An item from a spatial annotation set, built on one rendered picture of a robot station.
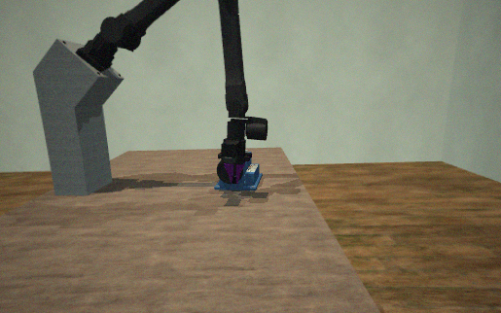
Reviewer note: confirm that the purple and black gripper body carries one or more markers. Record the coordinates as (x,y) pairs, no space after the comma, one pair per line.
(239,160)

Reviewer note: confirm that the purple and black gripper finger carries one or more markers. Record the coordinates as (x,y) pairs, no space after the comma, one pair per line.
(227,166)
(238,168)

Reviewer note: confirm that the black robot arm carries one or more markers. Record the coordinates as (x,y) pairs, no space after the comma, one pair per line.
(121,31)

